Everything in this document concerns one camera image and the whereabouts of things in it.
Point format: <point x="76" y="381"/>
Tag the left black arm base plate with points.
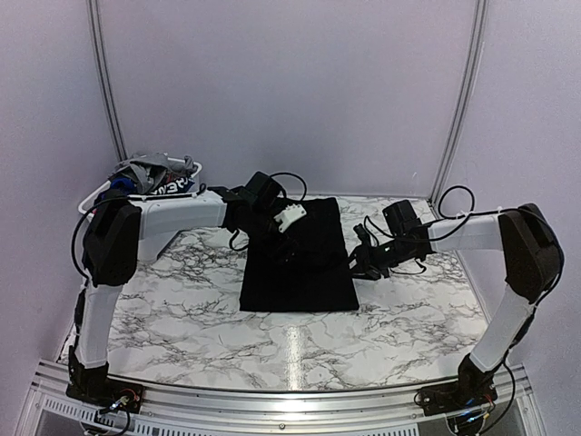
<point x="106" y="392"/>

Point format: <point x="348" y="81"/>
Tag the right aluminium frame post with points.
<point x="467" y="85"/>

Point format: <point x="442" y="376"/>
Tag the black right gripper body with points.
<point x="377" y="264"/>

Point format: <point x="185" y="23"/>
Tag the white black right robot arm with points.
<point x="533" y="258"/>

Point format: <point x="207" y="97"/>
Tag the white plastic laundry basket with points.
<point x="150" y="249"/>

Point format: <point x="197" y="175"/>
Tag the left aluminium frame post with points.
<point x="104" y="80"/>

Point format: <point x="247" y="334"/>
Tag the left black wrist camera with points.
<point x="263" y="188"/>

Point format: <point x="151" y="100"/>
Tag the black trousers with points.
<point x="315" y="278"/>

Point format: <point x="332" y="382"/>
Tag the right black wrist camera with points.
<point x="401" y="217"/>

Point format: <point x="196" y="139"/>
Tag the aluminium frame post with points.
<point x="467" y="85"/>
<point x="104" y="80"/>

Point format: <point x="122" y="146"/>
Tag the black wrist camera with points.
<point x="401" y="217"/>
<point x="263" y="188"/>

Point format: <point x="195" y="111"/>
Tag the royal blue garment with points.
<point x="123" y="184"/>

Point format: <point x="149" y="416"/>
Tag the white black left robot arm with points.
<point x="106" y="240"/>

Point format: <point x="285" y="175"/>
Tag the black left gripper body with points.
<point x="271" y="247"/>

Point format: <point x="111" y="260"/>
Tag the aluminium front rail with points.
<point x="181" y="410"/>

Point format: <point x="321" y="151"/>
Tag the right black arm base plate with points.
<point x="446" y="397"/>

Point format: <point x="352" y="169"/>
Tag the blue white printed garment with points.
<point x="177" y="186"/>

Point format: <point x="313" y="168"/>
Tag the grey garment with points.
<point x="147" y="171"/>

